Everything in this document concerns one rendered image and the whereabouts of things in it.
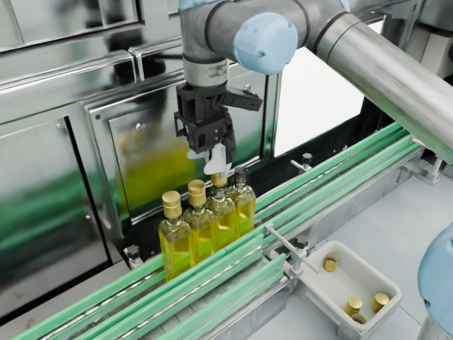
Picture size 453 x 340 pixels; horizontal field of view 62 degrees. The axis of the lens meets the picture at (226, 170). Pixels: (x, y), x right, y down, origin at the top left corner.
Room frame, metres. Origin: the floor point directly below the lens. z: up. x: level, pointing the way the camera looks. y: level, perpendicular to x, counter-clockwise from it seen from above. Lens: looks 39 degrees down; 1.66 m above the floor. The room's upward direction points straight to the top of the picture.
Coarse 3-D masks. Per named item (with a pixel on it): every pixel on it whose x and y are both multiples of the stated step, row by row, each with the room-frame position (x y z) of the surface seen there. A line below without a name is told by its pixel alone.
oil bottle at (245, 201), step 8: (232, 192) 0.63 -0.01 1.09; (240, 192) 0.62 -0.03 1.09; (248, 192) 0.63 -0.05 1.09; (240, 200) 0.61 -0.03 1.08; (248, 200) 0.62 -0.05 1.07; (240, 208) 0.60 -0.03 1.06; (248, 208) 0.62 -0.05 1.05; (240, 216) 0.60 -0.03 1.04; (248, 216) 0.62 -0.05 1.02; (240, 224) 0.60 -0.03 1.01; (248, 224) 0.62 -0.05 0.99; (240, 232) 0.61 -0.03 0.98; (248, 232) 0.62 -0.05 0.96
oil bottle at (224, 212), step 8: (208, 200) 0.60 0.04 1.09; (224, 200) 0.60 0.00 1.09; (232, 200) 0.61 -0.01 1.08; (216, 208) 0.58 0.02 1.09; (224, 208) 0.58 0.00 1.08; (232, 208) 0.59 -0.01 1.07; (216, 216) 0.57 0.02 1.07; (224, 216) 0.58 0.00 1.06; (232, 216) 0.59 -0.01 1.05; (216, 224) 0.57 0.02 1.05; (224, 224) 0.58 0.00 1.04; (232, 224) 0.59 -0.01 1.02; (216, 232) 0.57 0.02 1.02; (224, 232) 0.58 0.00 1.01; (232, 232) 0.59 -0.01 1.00; (216, 240) 0.57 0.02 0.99; (224, 240) 0.58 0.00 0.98; (232, 240) 0.59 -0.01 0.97; (216, 248) 0.57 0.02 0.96
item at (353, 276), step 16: (320, 256) 0.66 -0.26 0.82; (352, 256) 0.65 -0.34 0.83; (304, 272) 0.62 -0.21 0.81; (320, 272) 0.65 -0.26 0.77; (336, 272) 0.65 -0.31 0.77; (352, 272) 0.63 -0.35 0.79; (368, 272) 0.61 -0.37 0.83; (320, 288) 0.59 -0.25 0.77; (336, 288) 0.59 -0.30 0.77; (352, 288) 0.59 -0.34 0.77; (368, 288) 0.59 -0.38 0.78; (384, 288) 0.56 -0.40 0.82; (336, 304) 0.55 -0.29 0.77; (368, 304) 0.55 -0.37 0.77; (352, 320) 0.46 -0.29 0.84; (368, 320) 0.50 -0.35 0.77
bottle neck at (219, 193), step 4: (212, 184) 0.60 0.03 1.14; (212, 188) 0.60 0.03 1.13; (216, 188) 0.59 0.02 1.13; (220, 188) 0.59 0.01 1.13; (224, 188) 0.60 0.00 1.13; (212, 192) 0.60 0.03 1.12; (216, 192) 0.59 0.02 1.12; (220, 192) 0.59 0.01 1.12; (224, 192) 0.60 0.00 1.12; (212, 196) 0.60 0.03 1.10; (216, 196) 0.59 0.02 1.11; (220, 196) 0.59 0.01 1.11; (224, 196) 0.60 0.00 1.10; (216, 200) 0.59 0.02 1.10; (220, 200) 0.59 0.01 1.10
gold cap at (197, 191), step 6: (198, 180) 0.58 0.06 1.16; (192, 186) 0.56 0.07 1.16; (198, 186) 0.56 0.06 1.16; (204, 186) 0.57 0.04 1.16; (192, 192) 0.55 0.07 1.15; (198, 192) 0.55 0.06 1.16; (204, 192) 0.56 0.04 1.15; (192, 198) 0.55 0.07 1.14; (198, 198) 0.55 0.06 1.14; (204, 198) 0.56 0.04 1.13; (192, 204) 0.55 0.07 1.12; (198, 204) 0.55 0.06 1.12
